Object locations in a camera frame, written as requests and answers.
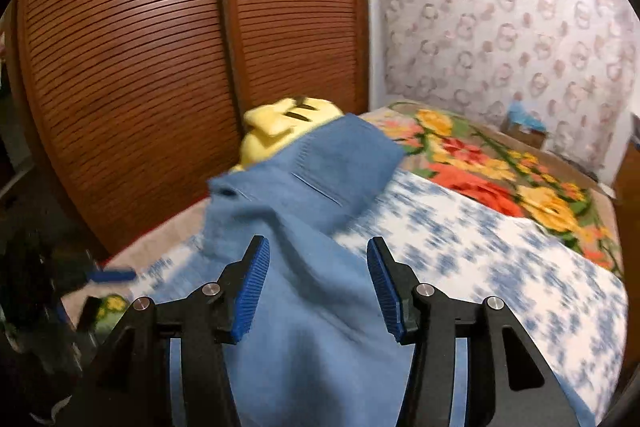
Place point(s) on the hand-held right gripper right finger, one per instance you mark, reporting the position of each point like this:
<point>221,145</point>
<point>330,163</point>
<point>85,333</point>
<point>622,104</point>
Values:
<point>387,292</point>

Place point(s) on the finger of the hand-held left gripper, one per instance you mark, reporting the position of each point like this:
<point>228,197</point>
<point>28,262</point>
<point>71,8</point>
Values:
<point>112,276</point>

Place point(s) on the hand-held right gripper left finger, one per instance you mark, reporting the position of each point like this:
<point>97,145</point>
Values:
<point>250,292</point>

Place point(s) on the blue denim pants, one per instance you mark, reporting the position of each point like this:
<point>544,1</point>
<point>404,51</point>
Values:
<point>320,297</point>

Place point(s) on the blue floral bed sheet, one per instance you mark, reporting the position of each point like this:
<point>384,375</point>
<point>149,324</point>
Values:
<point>500,287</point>

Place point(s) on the flower-patterned plush blanket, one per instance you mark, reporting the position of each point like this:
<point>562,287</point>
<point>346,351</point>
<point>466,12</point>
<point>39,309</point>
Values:
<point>500,177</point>

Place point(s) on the yellow plush toy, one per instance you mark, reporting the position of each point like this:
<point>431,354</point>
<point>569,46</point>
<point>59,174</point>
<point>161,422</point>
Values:
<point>285,122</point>

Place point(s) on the cardboard box with blue bag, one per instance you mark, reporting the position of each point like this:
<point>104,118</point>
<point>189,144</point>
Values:
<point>525,127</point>

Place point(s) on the wooden louvered wardrobe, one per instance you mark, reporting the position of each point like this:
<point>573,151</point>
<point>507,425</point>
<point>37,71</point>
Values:
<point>175,57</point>

